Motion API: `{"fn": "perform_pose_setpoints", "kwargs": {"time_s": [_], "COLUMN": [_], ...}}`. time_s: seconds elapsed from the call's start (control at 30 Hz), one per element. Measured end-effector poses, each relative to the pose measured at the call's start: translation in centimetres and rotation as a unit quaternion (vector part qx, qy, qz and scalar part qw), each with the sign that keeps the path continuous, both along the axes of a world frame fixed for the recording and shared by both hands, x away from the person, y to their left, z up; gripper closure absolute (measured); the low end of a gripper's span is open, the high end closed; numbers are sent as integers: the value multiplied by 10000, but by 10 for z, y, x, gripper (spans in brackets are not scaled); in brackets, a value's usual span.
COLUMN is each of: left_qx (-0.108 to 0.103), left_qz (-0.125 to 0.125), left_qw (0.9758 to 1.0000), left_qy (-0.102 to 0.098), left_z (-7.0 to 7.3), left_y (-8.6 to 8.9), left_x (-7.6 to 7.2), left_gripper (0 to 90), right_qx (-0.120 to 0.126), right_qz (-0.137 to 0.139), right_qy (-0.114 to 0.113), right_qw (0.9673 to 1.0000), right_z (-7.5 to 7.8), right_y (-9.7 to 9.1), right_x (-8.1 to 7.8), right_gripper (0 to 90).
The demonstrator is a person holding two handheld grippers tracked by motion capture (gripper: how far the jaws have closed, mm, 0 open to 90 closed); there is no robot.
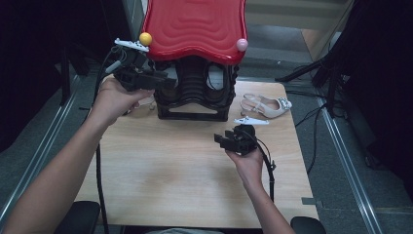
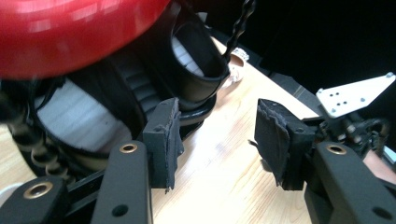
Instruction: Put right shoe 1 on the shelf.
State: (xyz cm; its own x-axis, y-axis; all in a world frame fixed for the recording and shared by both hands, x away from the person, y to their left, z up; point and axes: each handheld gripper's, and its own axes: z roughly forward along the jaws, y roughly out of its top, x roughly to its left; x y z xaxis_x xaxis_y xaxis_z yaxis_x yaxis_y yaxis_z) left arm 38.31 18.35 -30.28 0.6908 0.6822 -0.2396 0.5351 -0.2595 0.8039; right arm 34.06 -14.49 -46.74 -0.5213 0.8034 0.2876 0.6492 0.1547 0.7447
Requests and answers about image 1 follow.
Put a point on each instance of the black chair armrest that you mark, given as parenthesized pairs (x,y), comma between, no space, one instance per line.
(307,226)
(78,217)

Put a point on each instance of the metal floor rail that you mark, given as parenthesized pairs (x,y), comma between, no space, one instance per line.
(344,165)
(42,149)

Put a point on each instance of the white slingback heeled shoe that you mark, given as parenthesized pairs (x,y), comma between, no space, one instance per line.
(272,110)
(144,104)

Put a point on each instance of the person's left hand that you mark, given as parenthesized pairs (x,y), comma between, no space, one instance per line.
(112,100)

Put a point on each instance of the pink ball knob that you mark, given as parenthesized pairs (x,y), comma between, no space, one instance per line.
(242,45)

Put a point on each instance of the person's grey clothing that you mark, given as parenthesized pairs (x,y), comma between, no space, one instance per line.
(185,231)

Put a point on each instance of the black curtain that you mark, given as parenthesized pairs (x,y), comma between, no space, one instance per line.
(29,65)
(383,81)

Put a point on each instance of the person's right hand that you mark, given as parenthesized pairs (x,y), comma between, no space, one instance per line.
(251,169)

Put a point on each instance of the black shoe rack red top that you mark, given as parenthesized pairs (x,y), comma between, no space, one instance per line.
(195,29)

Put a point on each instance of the yellow ball knob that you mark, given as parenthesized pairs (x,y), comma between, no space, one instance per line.
(145,38)

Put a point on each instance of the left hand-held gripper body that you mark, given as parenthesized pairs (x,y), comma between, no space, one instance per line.
(133,79)

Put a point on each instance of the black leather shoe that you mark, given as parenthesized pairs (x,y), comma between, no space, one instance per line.
(216,76)

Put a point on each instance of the grey tape strip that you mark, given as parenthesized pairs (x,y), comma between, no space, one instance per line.
(310,201)

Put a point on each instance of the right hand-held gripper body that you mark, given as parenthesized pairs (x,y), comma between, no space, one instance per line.
(245,141)

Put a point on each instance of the black metal stand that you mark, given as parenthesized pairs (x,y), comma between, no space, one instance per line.
(65,81)
(331,87)

